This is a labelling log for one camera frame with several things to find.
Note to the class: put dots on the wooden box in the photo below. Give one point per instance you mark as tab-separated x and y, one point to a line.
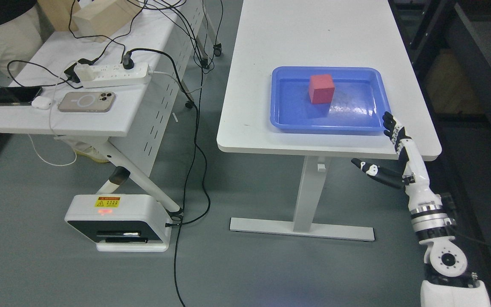
102	18

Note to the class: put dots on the black charger adapter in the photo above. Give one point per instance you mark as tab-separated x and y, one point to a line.
85	76

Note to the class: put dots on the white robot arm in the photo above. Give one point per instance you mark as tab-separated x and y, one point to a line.
447	283

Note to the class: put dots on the blue plastic tray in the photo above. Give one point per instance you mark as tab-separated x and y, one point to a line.
356	107

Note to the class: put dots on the white floor device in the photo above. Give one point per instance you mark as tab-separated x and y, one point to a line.
121	222

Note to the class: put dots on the black smartphone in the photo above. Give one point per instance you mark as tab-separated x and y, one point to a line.
19	95

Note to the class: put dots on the white earbuds case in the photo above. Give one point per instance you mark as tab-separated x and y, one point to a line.
42	103

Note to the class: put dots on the black metal shelf rack right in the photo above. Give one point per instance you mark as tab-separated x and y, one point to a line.
427	26

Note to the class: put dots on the beige smartphone with ring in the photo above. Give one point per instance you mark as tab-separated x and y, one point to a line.
87	102

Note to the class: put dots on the white power strip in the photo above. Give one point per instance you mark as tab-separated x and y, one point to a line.
114	75

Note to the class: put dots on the white side desk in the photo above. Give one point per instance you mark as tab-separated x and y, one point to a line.
130	133

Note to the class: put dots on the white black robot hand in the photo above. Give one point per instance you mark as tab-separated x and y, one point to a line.
412	174

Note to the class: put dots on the white table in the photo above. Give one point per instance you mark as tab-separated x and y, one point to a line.
317	33

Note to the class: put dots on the pink cube block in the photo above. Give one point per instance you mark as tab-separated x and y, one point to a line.
321	89

